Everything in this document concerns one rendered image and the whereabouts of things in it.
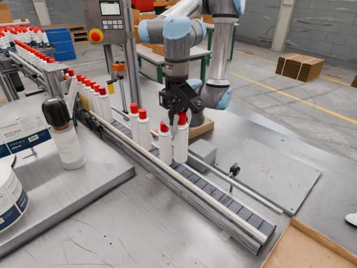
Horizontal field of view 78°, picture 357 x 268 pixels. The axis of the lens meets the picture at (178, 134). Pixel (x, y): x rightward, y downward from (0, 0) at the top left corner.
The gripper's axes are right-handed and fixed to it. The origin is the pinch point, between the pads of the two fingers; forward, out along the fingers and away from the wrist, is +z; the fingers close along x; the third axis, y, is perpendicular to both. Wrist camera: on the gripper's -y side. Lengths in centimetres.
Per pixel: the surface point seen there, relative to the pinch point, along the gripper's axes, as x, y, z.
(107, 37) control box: -5, 52, -23
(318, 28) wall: -563, 116, 47
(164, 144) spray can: 1.8, 7.2, 9.3
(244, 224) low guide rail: 4.4, -31.3, 17.5
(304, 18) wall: -570, 154, 30
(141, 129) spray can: 2.3, 21.4, 8.5
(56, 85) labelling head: 12, 85, 4
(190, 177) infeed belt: -1.0, -4.2, 21.0
